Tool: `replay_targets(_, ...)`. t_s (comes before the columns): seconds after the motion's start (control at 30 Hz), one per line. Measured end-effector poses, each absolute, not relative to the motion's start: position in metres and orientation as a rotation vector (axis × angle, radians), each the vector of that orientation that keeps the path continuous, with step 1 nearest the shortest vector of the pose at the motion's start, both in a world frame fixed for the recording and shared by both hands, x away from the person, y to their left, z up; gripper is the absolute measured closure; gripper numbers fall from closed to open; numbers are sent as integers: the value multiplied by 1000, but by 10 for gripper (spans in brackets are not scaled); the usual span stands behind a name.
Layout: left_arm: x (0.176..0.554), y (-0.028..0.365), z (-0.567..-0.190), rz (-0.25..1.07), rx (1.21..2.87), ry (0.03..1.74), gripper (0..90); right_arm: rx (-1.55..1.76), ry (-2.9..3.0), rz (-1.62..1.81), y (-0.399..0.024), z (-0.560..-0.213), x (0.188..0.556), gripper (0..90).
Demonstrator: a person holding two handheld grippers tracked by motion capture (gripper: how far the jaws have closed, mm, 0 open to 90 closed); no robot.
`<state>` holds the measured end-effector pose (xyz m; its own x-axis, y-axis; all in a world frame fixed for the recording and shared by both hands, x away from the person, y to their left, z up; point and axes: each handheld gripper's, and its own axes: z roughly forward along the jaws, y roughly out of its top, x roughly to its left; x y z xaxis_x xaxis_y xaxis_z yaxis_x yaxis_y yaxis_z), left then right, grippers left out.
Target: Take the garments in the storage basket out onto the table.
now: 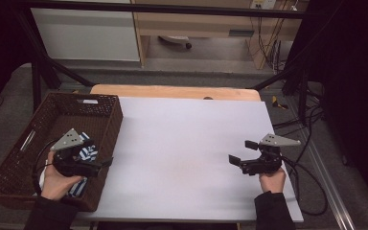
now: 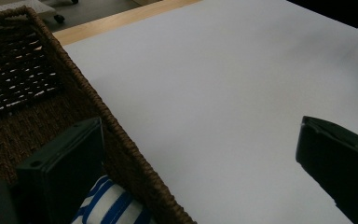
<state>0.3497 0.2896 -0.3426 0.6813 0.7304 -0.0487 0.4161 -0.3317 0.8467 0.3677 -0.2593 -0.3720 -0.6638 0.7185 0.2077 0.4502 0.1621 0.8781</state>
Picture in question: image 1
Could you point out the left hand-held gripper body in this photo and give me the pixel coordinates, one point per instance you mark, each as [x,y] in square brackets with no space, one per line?
[71,159]

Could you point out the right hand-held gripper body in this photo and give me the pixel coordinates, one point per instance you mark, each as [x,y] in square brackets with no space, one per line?
[266,157]

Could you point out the blue white striped cloth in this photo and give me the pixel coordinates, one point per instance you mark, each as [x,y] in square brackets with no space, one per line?
[87,152]

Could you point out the brown wicker basket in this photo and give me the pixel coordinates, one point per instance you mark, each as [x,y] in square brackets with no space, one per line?
[51,150]

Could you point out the person's right hand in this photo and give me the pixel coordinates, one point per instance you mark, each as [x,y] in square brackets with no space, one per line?
[272,180]

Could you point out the person's left hand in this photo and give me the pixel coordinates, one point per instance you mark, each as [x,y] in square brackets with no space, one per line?
[55,182]

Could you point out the white table mat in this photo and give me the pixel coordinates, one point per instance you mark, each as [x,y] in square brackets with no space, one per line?
[188,159]

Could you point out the yellow black tool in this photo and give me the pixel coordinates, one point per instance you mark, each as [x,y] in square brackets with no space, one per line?
[278,103]

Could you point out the wooden board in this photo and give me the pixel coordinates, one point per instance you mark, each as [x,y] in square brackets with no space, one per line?
[172,92]

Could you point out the white cabinet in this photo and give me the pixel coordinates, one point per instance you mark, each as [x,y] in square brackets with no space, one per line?
[86,35]

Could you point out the wooden desk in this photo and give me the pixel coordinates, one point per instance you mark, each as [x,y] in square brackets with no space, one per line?
[204,25]

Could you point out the office chair base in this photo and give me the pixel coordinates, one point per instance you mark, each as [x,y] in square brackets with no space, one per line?
[176,40]

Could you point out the white power strip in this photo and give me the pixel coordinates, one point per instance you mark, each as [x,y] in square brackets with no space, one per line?
[263,4]

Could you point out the aluminium rail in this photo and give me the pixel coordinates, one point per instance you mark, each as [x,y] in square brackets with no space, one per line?
[329,185]

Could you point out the black metal frame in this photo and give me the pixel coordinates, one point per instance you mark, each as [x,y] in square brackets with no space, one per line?
[159,11]

